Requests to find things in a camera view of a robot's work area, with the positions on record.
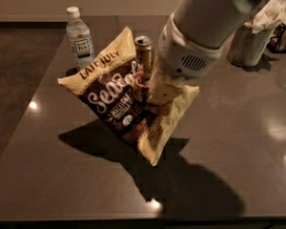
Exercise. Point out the crumpled white paper napkins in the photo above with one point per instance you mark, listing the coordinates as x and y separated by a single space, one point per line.
272 14

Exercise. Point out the gold LaCroix soda can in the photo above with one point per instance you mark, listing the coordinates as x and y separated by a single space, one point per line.
144 52

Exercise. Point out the brown Late July chip bag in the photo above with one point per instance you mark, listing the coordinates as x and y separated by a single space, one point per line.
113 87

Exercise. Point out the grey metal cup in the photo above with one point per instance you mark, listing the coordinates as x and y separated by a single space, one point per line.
247 47

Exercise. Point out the clear tea water bottle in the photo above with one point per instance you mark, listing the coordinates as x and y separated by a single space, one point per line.
80 39

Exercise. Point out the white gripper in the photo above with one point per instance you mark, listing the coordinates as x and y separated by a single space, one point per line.
181 55

